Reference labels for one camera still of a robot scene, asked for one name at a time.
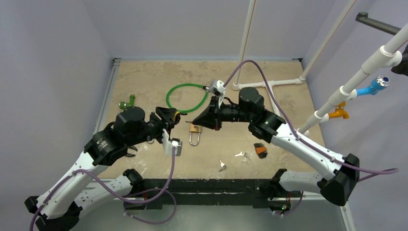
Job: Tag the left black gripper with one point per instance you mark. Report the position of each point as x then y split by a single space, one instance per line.
168 115

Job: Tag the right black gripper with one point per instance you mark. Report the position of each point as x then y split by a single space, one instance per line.
217 113

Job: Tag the large brass padlock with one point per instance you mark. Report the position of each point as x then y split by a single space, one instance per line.
195 130

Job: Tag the small yellow padlock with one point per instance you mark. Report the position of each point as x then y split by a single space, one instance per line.
177 117

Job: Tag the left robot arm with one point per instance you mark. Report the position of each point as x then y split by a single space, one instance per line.
62 206

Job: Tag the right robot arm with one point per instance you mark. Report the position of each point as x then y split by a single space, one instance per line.
335 175

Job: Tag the orange hex key set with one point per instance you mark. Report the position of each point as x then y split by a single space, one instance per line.
260 150

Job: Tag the black pliers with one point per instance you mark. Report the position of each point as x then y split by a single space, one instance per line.
131 151

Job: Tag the orange faucet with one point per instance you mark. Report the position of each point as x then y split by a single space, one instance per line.
339 112

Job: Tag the blue faucet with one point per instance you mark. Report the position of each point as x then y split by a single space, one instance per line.
378 84

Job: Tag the black overhead bar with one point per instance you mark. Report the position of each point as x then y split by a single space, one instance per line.
363 17

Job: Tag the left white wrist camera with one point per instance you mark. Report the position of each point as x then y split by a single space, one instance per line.
171 146

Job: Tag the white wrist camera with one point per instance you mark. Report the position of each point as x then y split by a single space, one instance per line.
218 89
171 146

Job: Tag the green cable lock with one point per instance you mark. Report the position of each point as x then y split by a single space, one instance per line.
187 97

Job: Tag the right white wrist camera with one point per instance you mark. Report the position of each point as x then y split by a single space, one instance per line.
218 89

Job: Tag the green hose nozzle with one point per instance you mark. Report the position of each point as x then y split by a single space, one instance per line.
124 105

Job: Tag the white pvc pipe frame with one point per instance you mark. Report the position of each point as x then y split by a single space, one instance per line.
386 56

